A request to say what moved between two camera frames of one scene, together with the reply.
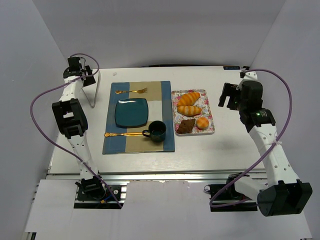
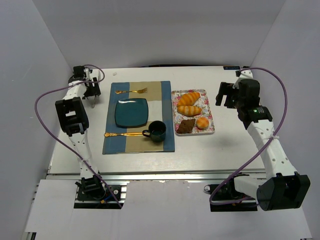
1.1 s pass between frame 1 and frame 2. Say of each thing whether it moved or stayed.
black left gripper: moved
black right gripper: stayed
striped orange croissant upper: stayed
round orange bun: stayed
